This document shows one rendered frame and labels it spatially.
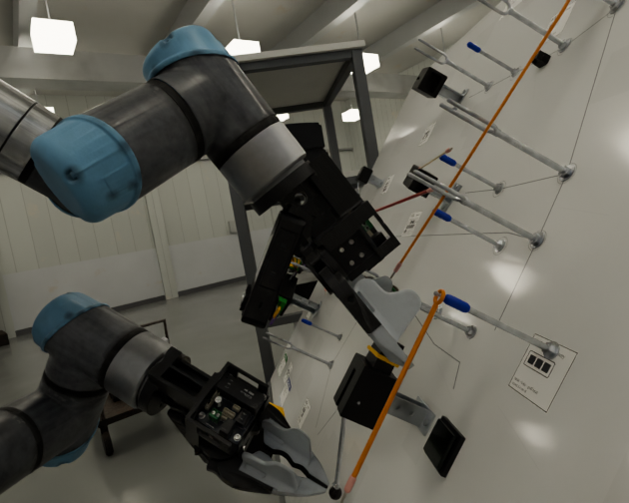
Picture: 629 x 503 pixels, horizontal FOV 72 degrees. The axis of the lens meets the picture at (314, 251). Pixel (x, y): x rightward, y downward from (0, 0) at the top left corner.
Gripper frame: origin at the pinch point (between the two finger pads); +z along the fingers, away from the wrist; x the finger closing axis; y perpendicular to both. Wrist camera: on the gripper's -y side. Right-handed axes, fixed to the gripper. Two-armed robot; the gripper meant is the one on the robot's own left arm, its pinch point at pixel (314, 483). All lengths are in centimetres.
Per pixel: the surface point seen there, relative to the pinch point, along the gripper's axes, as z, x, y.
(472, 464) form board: 10.3, 3.4, 14.1
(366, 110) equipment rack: -34, 109, -15
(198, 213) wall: -534, 659, -743
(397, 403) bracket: 3.7, 8.2, 8.5
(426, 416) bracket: 7.0, 8.9, 7.9
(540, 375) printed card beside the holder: 11.0, 8.4, 22.1
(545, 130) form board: 5.3, 36.5, 28.2
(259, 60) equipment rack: -68, 98, -8
